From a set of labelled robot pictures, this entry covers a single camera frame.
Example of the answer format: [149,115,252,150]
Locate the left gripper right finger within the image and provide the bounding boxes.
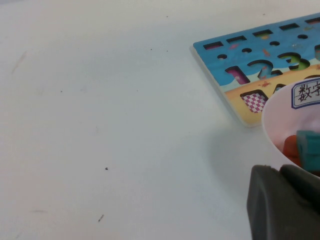
[279,163,320,218]

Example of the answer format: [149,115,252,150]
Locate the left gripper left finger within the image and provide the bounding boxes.
[245,164,320,240]

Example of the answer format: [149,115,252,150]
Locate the teal number piece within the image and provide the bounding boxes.
[295,129,320,174]

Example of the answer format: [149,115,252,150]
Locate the orange number piece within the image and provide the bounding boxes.
[282,134,302,166]

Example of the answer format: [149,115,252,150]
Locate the pink plastic bowl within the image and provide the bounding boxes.
[260,74,320,179]

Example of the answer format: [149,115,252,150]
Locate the paper label on pink bowl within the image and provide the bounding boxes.
[290,77,320,110]

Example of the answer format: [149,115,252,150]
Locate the colourful wooden number puzzle board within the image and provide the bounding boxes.
[192,12,320,129]

